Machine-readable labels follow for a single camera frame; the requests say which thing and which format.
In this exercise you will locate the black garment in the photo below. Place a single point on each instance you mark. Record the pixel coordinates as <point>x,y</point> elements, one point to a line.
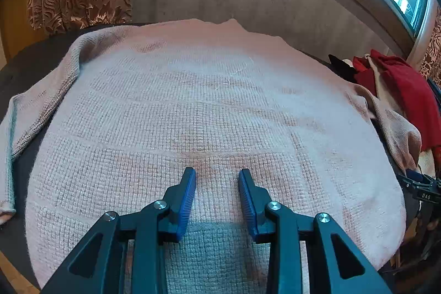
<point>341,68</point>

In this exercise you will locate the red garment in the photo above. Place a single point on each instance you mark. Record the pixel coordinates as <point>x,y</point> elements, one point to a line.
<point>410,87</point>

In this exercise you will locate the beige garment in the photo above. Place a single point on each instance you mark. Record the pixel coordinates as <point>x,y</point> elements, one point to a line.
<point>379,80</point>

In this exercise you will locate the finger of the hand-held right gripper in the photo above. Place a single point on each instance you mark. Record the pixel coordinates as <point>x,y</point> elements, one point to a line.
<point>410,179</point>

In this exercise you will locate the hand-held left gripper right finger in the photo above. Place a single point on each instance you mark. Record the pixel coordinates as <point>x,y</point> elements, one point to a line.
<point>248,204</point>

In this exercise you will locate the pink knit sweater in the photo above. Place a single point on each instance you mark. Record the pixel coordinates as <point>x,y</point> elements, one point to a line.
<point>206,101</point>

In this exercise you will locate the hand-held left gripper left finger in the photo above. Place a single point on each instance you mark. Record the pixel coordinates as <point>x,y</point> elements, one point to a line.
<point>184,204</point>

